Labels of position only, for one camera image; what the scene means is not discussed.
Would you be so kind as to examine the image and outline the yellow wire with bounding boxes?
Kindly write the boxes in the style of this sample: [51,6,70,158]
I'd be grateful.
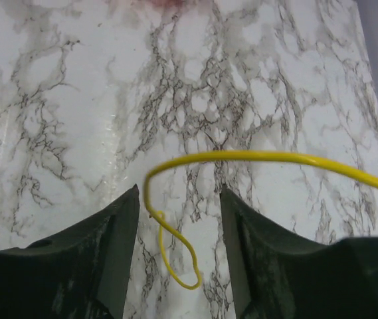
[144,150,378,290]

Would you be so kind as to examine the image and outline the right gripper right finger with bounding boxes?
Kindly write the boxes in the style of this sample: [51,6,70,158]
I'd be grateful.
[220,187,378,318]

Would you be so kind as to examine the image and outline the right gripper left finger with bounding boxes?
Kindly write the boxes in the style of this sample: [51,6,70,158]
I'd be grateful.
[0,186,140,318]

